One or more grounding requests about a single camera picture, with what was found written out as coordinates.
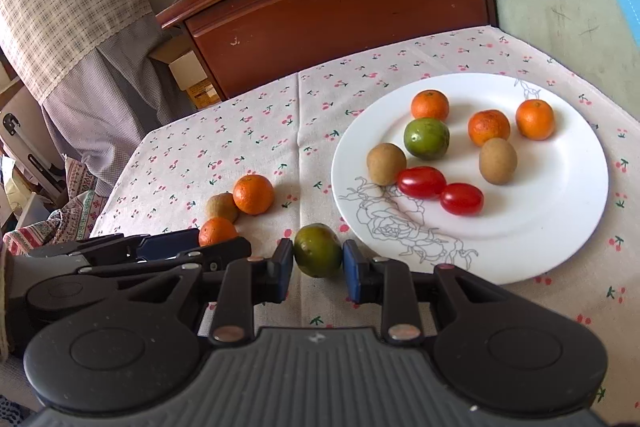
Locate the brown wooden cabinet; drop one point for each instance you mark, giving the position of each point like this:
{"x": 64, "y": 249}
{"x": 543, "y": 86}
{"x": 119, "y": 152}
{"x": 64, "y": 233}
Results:
{"x": 340, "y": 7}

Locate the green lime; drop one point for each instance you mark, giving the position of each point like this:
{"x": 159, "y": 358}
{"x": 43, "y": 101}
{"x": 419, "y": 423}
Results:
{"x": 426, "y": 138}
{"x": 317, "y": 251}

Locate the open cardboard box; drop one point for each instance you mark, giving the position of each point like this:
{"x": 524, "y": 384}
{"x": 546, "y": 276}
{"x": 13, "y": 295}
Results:
{"x": 187, "y": 72}

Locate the cherry print tablecloth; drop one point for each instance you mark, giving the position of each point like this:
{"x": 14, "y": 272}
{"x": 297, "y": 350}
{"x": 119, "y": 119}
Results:
{"x": 240, "y": 127}

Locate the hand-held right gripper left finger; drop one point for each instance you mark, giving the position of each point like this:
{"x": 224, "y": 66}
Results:
{"x": 284, "y": 269}

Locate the white plate with flower drawing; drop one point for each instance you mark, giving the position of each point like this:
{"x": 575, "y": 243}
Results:
{"x": 550, "y": 207}

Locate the striped patterned cloth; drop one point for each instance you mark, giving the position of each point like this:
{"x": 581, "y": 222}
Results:
{"x": 70, "y": 212}

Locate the brown kiwi plate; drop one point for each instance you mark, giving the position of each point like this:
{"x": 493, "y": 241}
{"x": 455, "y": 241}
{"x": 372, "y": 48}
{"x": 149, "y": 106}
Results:
{"x": 386, "y": 163}
{"x": 498, "y": 160}

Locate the small orange mandarin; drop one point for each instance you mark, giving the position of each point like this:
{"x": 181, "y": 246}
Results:
{"x": 430, "y": 105}
{"x": 535, "y": 119}
{"x": 254, "y": 194}
{"x": 217, "y": 231}

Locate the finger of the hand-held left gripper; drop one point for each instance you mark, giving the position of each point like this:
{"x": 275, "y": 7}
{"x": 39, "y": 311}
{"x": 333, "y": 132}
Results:
{"x": 167, "y": 243}
{"x": 222, "y": 253}

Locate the brown longan fruit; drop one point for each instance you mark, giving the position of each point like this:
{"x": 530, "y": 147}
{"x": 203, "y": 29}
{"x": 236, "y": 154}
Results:
{"x": 221, "y": 207}

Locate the person's patterned clothing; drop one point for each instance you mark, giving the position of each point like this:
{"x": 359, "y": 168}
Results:
{"x": 12, "y": 409}

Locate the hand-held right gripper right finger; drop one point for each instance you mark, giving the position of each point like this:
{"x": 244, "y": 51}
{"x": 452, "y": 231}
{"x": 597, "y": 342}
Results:
{"x": 352, "y": 269}

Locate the dark orange mandarin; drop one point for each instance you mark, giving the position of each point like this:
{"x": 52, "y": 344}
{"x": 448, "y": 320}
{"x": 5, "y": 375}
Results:
{"x": 489, "y": 127}

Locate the pale green bed sheet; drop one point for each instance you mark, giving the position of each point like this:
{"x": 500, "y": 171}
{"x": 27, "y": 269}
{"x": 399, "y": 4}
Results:
{"x": 550, "y": 7}

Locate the red cherry tomato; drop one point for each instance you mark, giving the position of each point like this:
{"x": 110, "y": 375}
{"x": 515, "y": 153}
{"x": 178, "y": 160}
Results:
{"x": 421, "y": 182}
{"x": 461, "y": 199}

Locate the grey checked cloth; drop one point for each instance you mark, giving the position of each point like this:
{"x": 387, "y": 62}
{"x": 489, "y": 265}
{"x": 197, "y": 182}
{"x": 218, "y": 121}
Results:
{"x": 110, "y": 97}

